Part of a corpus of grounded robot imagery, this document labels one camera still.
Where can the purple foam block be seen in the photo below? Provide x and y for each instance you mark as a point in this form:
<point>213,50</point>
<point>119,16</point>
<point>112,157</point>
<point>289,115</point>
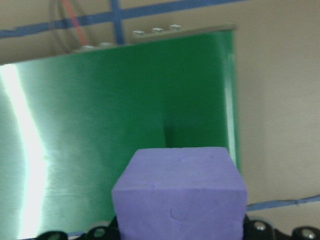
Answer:
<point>180,195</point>

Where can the green conveyor belt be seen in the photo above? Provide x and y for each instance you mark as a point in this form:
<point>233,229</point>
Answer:
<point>112,100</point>

